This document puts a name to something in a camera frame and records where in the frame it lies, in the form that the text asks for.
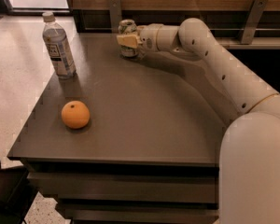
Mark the clear plastic water bottle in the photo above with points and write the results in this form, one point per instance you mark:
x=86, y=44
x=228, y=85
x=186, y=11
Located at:
x=55, y=39

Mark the green white 7up can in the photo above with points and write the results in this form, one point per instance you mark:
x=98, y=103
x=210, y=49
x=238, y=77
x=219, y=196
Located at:
x=128, y=27

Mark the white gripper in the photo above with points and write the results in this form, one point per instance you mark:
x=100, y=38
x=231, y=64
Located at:
x=148, y=37

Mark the left metal rail bracket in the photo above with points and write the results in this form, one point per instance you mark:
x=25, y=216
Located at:
x=115, y=14

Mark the metal rail bracket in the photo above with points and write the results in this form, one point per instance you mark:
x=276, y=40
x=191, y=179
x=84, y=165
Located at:
x=253, y=17
x=115, y=14

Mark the dark chair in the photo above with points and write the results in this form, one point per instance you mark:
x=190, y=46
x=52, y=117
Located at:
x=16, y=195

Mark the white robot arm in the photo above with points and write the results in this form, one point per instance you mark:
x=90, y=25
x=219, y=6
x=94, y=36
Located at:
x=249, y=161

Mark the orange fruit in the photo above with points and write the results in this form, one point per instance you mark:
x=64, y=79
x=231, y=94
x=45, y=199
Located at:
x=75, y=115

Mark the right metal rail bracket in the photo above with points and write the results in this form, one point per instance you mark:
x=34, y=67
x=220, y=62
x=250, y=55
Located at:
x=253, y=17

